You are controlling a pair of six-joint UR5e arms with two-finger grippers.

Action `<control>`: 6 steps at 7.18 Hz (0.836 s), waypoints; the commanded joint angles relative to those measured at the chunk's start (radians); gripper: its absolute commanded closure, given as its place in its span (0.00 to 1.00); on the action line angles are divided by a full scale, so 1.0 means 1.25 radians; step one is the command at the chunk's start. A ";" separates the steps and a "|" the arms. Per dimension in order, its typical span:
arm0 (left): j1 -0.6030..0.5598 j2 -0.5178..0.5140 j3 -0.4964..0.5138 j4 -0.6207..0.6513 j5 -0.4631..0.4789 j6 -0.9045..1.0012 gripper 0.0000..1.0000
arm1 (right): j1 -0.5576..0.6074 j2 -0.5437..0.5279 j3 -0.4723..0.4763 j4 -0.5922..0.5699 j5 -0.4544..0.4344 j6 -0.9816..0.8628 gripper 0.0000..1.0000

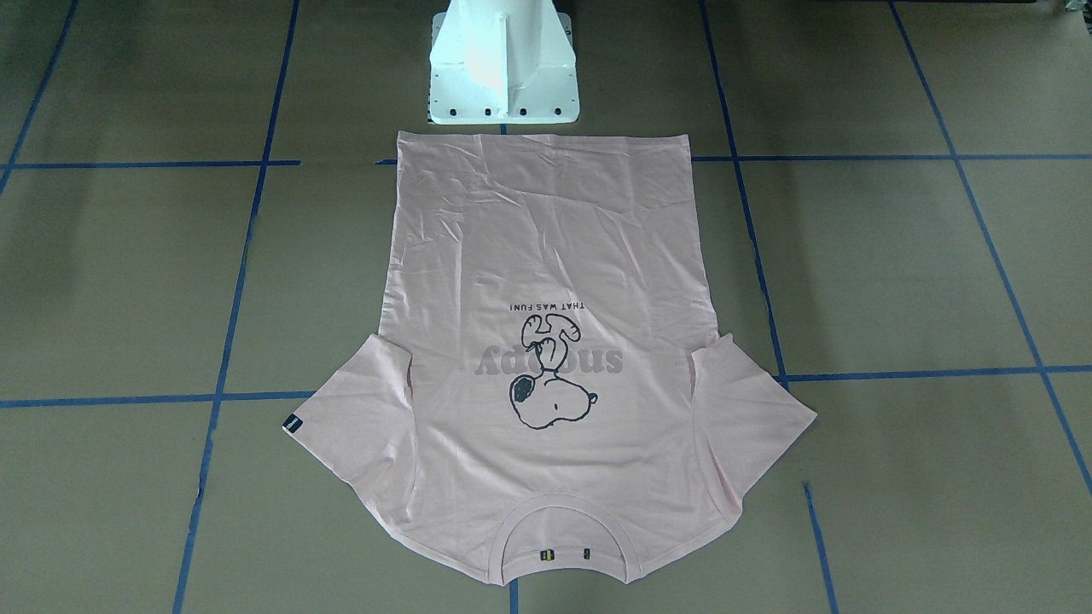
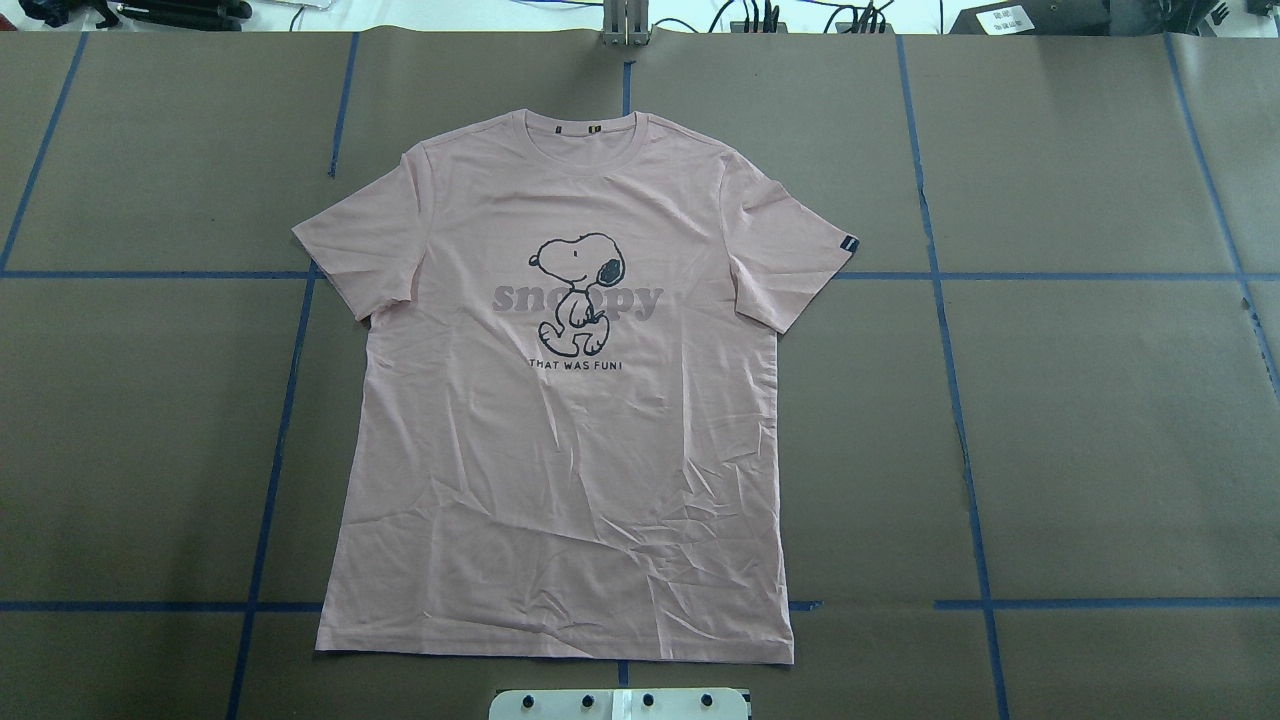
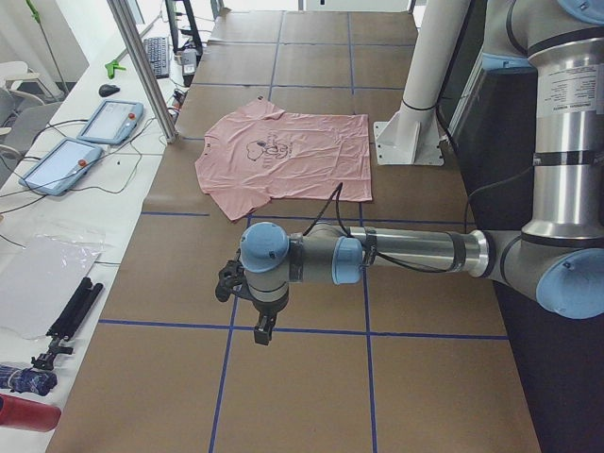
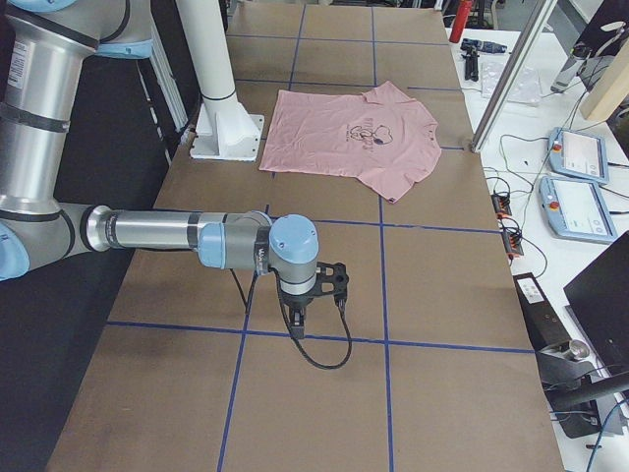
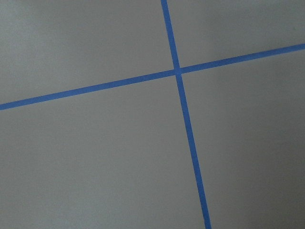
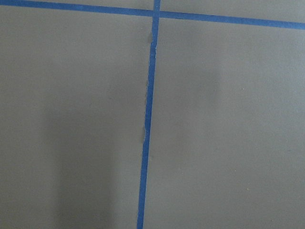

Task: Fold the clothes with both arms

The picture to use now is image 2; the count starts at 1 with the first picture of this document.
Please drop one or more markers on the pink Snoopy t-shirt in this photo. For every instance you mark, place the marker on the pink Snoopy t-shirt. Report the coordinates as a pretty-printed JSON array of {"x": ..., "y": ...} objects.
[{"x": 568, "y": 436}]

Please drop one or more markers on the black box with label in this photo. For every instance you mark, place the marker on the black box with label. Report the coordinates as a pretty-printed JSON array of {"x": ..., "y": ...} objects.
[{"x": 1042, "y": 18}]

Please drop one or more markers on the black folded tripod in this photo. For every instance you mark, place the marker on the black folded tripod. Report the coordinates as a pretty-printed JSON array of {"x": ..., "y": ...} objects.
[{"x": 216, "y": 16}]

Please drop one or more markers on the aluminium frame post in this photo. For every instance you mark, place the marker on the aluminium frame post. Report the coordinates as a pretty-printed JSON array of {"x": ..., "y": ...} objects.
[{"x": 626, "y": 23}]

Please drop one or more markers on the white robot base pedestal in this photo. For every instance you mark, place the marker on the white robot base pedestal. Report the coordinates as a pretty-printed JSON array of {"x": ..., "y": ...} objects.
[{"x": 622, "y": 703}]

